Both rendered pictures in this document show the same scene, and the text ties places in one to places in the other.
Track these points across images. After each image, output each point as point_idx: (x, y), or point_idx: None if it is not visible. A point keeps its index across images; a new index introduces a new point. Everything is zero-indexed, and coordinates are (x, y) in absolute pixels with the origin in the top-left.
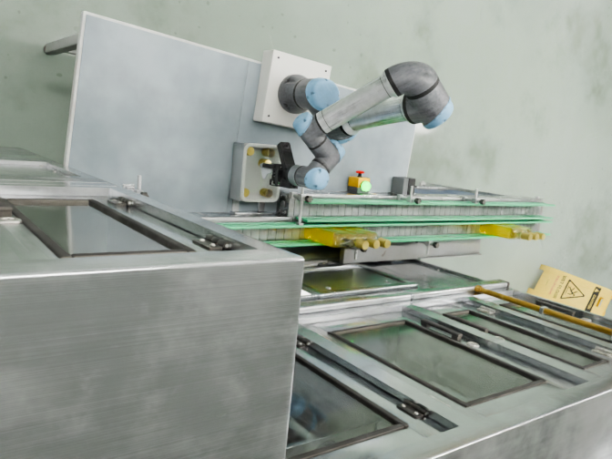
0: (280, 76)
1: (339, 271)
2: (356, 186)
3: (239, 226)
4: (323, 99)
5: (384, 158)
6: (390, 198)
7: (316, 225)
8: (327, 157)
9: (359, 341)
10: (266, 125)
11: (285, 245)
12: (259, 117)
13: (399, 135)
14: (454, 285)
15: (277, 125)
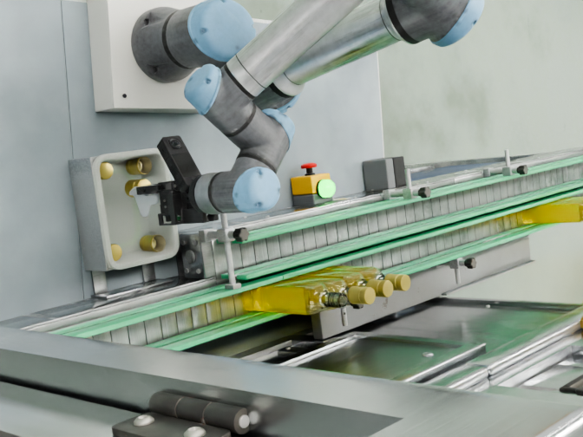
0: (130, 16)
1: (330, 358)
2: (310, 192)
3: (123, 321)
4: (227, 38)
5: (342, 133)
6: (372, 199)
7: (265, 281)
8: (265, 143)
9: None
10: (122, 115)
11: (218, 335)
12: (106, 103)
13: (356, 87)
14: (546, 327)
15: (143, 111)
